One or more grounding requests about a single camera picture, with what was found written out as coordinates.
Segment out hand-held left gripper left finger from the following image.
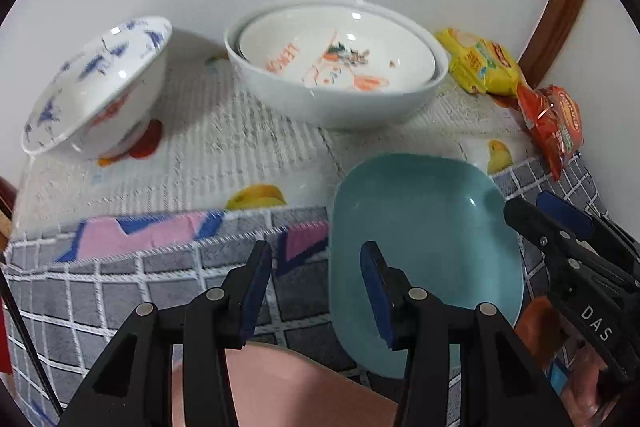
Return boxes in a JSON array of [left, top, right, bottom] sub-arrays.
[[57, 239, 273, 427]]

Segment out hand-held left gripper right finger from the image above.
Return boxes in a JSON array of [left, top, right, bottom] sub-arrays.
[[360, 241, 571, 427]]

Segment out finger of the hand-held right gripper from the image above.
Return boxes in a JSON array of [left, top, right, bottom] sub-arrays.
[[503, 196, 640, 303], [536, 191, 640, 280]]

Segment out teal rectangular plate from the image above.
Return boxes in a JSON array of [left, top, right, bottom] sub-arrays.
[[327, 153, 525, 380]]

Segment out person's right hand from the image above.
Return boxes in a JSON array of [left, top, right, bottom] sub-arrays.
[[561, 347, 610, 427]]

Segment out orange snack packet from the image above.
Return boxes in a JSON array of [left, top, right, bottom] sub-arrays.
[[515, 83, 586, 182]]

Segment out pink plate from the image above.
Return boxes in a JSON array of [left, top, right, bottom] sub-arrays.
[[170, 341, 401, 427]]

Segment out grey checked blanket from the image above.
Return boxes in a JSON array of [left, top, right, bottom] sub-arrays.
[[0, 152, 608, 427]]

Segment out newspaper print plastic tablecloth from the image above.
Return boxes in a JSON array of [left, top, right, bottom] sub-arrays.
[[10, 52, 543, 243]]

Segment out yellow snack packet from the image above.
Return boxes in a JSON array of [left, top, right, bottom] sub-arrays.
[[434, 28, 527, 98]]

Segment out large plain white bowl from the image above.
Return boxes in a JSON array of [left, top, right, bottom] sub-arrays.
[[223, 0, 451, 131]]

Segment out white bowl with blue print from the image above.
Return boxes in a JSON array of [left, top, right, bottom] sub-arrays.
[[20, 14, 174, 160]]

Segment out white bowl with orange print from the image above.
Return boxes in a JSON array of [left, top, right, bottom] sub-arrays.
[[235, 3, 437, 94]]

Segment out red object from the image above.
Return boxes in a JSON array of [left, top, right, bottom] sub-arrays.
[[0, 176, 18, 253]]

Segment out brown wooden door frame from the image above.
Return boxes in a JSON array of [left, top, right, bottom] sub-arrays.
[[517, 0, 596, 82]]

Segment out thin black cable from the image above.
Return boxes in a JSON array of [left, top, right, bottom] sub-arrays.
[[0, 274, 63, 413]]

